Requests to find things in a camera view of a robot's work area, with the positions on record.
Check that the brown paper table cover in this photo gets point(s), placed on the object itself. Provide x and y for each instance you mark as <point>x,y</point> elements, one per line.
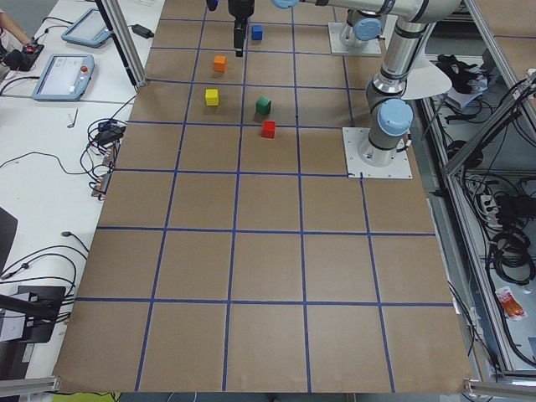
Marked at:
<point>226,261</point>

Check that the near blue teach pendant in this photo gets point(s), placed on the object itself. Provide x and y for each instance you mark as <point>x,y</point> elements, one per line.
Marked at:
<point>65,77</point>

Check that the aluminium frame post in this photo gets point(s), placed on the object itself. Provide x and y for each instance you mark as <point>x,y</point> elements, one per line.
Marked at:
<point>114,19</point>

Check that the red wooden block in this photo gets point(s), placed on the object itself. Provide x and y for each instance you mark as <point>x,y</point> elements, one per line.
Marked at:
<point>268,129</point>

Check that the black power adapter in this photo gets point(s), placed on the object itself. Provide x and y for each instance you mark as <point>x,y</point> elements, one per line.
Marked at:
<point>142,31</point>

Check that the black red joystick box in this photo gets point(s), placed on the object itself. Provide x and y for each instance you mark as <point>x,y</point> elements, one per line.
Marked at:
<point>21,60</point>

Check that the yellow wooden block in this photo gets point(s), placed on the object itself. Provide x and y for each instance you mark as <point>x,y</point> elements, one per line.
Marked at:
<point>211,97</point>

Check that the white plastic chair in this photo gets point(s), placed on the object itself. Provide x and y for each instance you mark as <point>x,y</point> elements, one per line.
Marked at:
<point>425,80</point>

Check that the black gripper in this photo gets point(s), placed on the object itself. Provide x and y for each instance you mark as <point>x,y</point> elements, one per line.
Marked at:
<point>240,9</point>

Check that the red snack packet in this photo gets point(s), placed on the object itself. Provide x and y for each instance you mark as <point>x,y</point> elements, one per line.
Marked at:
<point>509,304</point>

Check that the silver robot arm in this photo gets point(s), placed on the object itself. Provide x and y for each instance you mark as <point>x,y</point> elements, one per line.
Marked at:
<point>391,116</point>
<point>360,27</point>

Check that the green wooden block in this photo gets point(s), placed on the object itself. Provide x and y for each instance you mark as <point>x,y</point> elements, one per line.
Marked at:
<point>263,105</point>

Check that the blue wooden block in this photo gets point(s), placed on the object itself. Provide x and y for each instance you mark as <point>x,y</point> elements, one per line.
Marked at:
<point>257,32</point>

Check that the blue teach pendant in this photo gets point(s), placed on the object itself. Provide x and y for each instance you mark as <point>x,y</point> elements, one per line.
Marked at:
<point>89,30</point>
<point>65,77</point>

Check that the orange wooden block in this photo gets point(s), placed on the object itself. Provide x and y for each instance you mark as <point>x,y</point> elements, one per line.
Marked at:
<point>220,63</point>

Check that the far blue teach pendant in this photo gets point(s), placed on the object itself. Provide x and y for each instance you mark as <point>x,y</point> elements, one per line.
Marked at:
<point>89,30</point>

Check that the metal hex key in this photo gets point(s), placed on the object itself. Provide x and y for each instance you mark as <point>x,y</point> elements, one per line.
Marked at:
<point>72,118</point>

